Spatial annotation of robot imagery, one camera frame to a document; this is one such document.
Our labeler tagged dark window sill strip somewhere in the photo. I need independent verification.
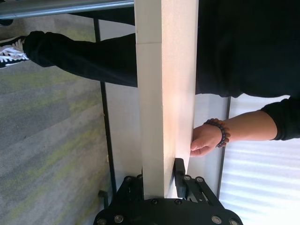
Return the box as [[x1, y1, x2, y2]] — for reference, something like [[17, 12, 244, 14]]
[[217, 96, 232, 202]]

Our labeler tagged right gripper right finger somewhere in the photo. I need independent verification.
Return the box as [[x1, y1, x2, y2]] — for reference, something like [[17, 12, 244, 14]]
[[174, 158, 221, 207]]

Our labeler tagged small black bent object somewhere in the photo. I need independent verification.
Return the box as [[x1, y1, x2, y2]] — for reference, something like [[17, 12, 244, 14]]
[[98, 190, 110, 209]]

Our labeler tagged white rectangular table top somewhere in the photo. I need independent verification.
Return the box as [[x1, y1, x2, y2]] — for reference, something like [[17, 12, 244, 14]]
[[135, 0, 199, 200]]

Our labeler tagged person left forearm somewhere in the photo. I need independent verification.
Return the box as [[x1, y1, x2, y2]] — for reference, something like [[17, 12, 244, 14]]
[[225, 110, 278, 143]]

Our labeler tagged silver table column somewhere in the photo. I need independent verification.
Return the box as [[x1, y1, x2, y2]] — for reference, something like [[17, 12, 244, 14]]
[[0, 0, 135, 19]]

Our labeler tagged person black shirt torso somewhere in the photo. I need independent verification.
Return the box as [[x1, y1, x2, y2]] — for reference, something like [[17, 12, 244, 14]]
[[196, 0, 300, 141]]

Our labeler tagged person left hand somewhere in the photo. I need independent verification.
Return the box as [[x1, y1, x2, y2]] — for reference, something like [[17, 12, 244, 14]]
[[190, 123, 224, 158]]

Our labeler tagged dark purple bead bracelet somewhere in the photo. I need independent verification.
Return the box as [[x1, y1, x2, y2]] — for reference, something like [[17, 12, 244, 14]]
[[203, 119, 227, 149]]

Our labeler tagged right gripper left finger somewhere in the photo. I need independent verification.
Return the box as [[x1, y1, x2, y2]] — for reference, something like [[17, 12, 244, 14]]
[[116, 174, 145, 207]]

